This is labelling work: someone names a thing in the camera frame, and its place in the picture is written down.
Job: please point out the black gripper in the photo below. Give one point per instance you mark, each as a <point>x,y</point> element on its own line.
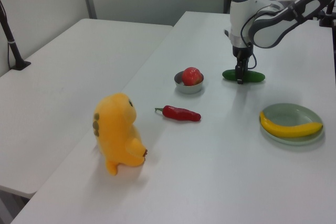
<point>241,52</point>

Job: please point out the green cucumber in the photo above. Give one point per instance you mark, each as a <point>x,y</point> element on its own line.
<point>254,76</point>

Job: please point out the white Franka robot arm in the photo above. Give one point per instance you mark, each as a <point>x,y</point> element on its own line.
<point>275,30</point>

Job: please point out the small metal bowl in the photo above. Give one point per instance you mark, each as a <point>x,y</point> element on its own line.
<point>189,89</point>

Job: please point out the red apple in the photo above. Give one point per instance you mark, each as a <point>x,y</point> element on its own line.
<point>191,75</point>

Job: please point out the pale green plate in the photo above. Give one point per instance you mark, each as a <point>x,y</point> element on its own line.
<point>288,111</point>

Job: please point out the red chili pepper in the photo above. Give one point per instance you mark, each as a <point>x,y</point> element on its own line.
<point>181,113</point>

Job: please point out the yellow banana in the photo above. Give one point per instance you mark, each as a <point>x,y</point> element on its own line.
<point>288,130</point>

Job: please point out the orange plush dinosaur toy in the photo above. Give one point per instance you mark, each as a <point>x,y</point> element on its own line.
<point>115,129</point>

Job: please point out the black clamped stand pole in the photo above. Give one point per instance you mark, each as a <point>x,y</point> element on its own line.
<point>11,43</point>

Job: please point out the black clamp mount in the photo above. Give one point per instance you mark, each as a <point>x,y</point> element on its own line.
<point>326,16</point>

